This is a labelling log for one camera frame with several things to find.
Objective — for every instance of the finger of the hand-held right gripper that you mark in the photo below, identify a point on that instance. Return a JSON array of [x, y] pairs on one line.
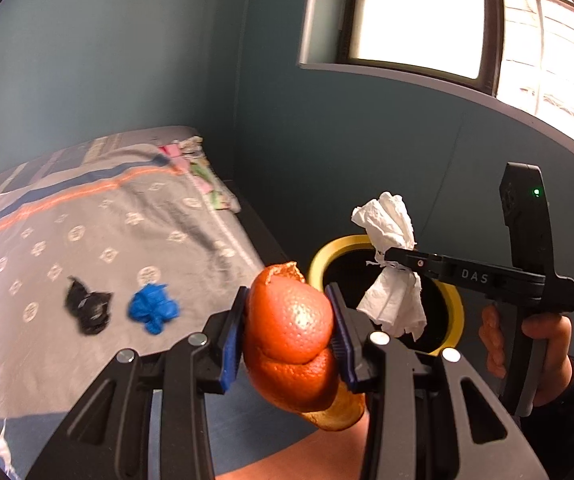
[[412, 260]]

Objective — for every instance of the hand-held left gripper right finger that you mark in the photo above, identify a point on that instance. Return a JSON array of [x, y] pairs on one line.
[[341, 342]]

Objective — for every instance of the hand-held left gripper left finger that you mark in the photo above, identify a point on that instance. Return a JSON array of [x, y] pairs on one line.
[[231, 350]]

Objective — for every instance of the white tissue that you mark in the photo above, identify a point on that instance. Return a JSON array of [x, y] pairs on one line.
[[392, 220]]

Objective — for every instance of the large orange peel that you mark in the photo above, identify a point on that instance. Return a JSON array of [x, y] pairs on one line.
[[292, 320]]

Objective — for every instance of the yellow-rimmed black bin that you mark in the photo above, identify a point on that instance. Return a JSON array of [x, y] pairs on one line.
[[334, 249]]

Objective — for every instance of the person's right hand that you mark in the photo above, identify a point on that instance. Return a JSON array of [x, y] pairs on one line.
[[554, 350]]

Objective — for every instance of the crumpled blue wrapper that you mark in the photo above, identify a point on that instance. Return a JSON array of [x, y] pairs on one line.
[[154, 307]]

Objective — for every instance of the crumpled black plastic bag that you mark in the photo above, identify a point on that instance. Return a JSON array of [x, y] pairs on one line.
[[89, 310]]

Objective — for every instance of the grey patterned blanket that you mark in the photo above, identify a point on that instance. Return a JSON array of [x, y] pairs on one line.
[[117, 220]]

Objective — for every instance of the floral bed sheet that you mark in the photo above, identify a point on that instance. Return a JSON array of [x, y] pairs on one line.
[[202, 175]]

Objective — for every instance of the window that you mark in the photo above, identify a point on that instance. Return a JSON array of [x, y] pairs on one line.
[[417, 10]]

